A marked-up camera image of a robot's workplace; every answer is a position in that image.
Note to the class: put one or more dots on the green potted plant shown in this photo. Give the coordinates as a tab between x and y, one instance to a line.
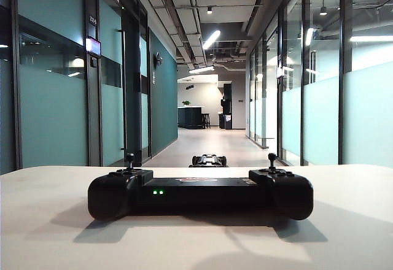
186	102

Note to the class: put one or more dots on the ceiling pendant spotlight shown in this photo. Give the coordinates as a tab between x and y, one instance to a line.
209	10

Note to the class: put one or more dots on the black door access reader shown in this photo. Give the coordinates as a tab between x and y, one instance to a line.
93	62

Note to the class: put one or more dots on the small white wall sign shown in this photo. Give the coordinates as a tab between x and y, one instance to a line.
153	78

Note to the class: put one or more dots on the room number sign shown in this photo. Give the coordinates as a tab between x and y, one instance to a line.
92	21

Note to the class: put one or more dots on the black quadruped robot dog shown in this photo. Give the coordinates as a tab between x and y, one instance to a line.
208	160

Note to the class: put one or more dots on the pendant lamp behind glass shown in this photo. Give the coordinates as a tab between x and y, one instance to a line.
323	10

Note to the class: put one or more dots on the black wall-mounted fixture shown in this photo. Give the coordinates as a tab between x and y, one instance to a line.
190	86

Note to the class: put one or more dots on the long linear ceiling light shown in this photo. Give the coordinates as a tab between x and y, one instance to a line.
211	39
201	69

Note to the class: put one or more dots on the dark counter with white top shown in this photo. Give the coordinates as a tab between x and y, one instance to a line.
188	117

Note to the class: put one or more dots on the linear light behind glass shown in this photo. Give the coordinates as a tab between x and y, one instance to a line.
309	36

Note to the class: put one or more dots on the horizontal light strip behind glass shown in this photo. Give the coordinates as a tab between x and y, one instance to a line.
371	38

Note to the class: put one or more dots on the black remote control with joysticks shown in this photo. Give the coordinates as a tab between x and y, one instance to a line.
199	196

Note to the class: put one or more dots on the dark wooden bar stool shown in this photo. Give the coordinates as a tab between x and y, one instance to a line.
205	119

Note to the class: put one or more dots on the lit door display panel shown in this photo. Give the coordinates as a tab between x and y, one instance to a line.
93	45

